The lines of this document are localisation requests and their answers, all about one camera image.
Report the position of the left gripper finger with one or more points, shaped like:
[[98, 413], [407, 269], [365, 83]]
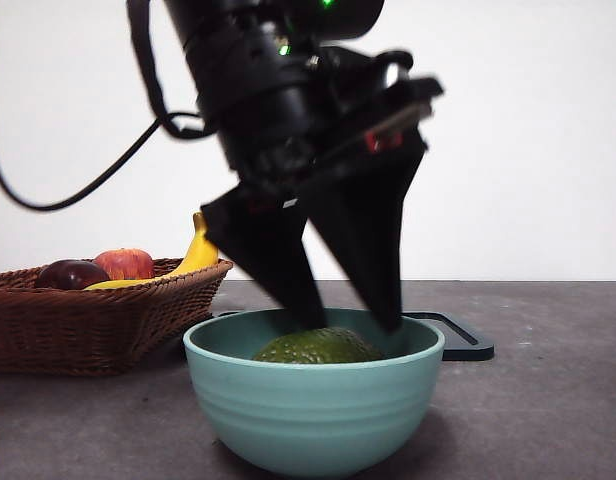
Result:
[[263, 240], [368, 225]]

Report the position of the green avocado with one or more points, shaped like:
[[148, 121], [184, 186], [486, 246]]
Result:
[[318, 347]]

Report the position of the teal ribbed bowl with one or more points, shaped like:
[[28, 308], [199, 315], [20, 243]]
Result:
[[313, 410]]

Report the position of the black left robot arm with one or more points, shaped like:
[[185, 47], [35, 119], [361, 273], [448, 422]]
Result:
[[258, 100]]

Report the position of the yellow banana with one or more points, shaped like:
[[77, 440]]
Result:
[[193, 260]]

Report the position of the red apple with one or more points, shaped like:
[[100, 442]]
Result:
[[125, 265]]

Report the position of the black rectangular tray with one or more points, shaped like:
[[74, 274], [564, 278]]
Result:
[[468, 350]]

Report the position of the dark purple round fruit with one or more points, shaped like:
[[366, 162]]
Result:
[[70, 275]]

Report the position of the brown wicker basket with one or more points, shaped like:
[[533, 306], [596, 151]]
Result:
[[88, 330]]

